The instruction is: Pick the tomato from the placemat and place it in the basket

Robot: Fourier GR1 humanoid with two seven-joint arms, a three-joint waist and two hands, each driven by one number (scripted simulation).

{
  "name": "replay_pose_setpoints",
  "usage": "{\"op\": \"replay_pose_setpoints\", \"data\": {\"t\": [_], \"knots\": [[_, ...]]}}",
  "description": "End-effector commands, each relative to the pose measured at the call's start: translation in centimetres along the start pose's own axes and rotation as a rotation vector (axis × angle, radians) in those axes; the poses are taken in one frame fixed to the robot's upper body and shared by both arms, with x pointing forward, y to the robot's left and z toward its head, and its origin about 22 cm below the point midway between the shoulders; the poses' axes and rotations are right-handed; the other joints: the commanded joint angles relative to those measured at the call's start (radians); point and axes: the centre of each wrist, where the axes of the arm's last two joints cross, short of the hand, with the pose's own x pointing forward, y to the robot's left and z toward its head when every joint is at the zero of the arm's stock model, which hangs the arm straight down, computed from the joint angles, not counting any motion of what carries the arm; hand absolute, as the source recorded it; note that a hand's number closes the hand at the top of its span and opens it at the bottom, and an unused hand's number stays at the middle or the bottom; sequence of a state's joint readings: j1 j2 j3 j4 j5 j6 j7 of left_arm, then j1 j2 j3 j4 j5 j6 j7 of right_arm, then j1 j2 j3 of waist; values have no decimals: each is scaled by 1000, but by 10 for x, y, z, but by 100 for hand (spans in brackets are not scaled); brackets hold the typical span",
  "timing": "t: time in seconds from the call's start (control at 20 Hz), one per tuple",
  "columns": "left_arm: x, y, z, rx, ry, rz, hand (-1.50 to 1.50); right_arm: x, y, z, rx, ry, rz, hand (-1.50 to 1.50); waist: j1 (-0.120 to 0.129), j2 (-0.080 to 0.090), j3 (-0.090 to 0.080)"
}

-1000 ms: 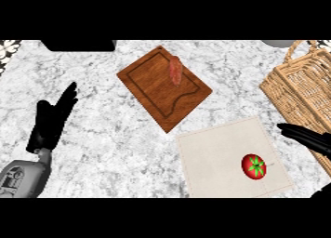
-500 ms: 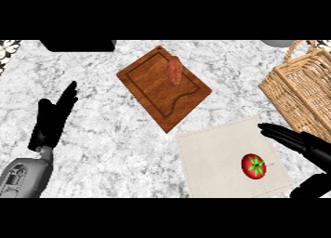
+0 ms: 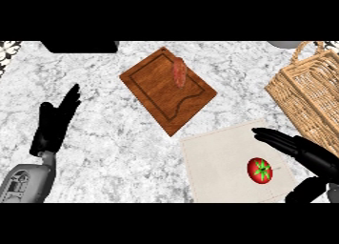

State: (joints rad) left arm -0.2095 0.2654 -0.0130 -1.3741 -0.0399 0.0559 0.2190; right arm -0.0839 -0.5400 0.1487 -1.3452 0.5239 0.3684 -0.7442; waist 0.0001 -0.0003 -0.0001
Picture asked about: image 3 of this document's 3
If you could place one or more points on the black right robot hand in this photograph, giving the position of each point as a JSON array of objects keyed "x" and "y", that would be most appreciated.
[{"x": 307, "y": 155}]

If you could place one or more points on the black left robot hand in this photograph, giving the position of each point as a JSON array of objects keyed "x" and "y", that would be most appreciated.
[{"x": 53, "y": 124}]

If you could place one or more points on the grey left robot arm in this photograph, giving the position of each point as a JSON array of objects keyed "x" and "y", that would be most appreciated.
[{"x": 27, "y": 181}]

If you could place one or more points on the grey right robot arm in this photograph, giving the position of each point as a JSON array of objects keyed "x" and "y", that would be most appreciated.
[{"x": 338, "y": 193}]

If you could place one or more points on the red tomato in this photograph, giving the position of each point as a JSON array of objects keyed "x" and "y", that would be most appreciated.
[{"x": 260, "y": 170}]

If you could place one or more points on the beige placemat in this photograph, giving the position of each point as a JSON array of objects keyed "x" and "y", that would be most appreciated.
[{"x": 232, "y": 165}]

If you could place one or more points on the wicker basket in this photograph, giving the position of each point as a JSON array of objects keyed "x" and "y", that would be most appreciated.
[{"x": 317, "y": 92}]

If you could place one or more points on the black white patterned tile panel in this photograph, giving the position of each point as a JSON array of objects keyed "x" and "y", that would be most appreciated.
[
  {"x": 2, "y": 60},
  {"x": 338, "y": 48}
]

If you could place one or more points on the black appliance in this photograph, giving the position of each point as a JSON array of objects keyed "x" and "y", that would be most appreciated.
[{"x": 80, "y": 46}]

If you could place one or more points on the brown wooden cutting board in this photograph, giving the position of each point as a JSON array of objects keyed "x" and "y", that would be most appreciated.
[{"x": 167, "y": 90}]

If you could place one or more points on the reddish sausage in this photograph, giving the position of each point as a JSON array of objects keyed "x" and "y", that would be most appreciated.
[{"x": 180, "y": 73}]

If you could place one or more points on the grey rounded object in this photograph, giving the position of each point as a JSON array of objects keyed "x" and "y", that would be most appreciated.
[{"x": 286, "y": 44}]

